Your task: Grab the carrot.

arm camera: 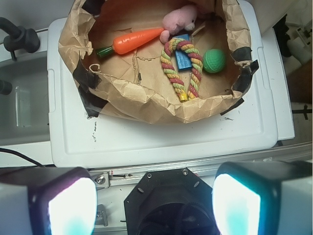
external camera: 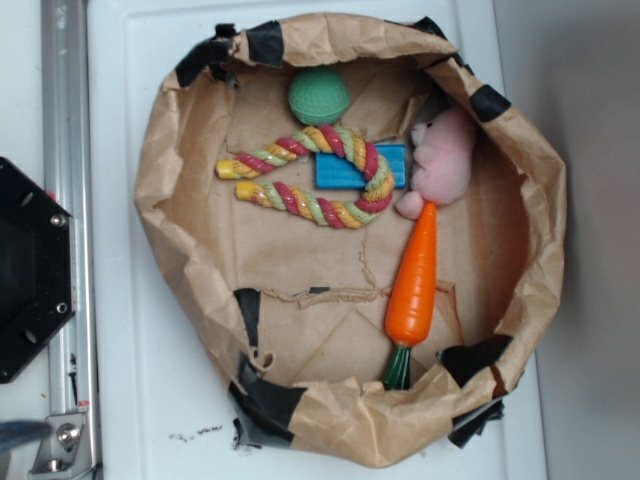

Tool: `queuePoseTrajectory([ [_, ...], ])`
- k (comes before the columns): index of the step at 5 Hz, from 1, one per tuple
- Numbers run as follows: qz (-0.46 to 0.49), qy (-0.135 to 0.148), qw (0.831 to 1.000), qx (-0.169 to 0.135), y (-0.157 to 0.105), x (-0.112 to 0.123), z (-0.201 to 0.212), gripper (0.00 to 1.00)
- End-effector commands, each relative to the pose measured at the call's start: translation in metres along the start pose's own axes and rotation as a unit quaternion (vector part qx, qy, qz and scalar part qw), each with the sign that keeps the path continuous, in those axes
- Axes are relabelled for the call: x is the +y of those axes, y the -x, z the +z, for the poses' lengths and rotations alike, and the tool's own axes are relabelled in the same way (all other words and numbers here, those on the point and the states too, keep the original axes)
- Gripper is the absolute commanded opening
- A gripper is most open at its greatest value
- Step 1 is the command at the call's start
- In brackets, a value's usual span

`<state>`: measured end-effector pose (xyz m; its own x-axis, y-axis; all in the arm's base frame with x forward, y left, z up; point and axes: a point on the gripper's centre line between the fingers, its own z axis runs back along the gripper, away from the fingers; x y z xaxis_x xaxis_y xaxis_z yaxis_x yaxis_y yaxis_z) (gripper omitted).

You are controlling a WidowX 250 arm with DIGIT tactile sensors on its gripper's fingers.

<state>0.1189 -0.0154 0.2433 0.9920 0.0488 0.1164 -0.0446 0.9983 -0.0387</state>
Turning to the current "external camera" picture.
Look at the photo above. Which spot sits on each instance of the orange plastic toy carrot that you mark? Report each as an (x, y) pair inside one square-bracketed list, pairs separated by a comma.
[(411, 304)]

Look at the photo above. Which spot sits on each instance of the brown paper bag bin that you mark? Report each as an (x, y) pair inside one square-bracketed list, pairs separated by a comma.
[(290, 313)]

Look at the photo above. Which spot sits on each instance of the blue rectangular block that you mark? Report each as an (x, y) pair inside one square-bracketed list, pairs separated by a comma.
[(333, 172)]

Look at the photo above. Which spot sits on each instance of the green dimpled rubber ball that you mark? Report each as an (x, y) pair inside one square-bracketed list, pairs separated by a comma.
[(318, 96)]

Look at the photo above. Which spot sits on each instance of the pink plush bunny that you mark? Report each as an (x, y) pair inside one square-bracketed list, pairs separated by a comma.
[(443, 153)]

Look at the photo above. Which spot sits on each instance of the multicolour twisted rope toy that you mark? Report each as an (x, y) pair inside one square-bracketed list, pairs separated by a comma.
[(348, 145)]

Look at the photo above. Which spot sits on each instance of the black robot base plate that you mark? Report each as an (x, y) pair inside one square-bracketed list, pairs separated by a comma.
[(36, 277)]

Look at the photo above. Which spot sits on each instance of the aluminium extrusion rail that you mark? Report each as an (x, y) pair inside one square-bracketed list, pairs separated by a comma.
[(73, 369)]

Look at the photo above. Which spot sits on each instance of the metal corner bracket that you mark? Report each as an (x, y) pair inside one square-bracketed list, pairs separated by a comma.
[(65, 453)]

